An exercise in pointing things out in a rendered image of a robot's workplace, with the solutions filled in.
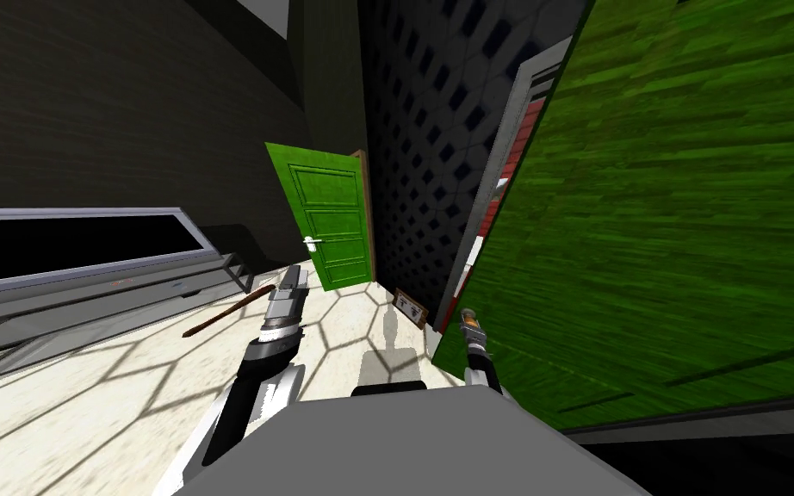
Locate large green door leaf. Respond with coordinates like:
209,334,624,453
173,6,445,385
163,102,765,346
431,0,794,433

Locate black flat television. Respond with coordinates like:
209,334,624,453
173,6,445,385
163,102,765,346
0,206,225,302

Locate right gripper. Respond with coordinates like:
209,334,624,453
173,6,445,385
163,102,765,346
462,325,492,355

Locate brown framed picture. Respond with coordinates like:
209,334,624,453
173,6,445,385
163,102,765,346
391,288,431,332

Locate brown wooden stick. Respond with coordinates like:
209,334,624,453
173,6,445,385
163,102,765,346
181,283,277,339

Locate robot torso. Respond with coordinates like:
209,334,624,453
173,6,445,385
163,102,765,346
172,380,653,496

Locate small green panelled door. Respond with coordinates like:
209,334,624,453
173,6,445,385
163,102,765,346
264,141,377,294

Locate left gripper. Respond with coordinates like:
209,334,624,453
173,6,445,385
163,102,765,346
262,264,311,332

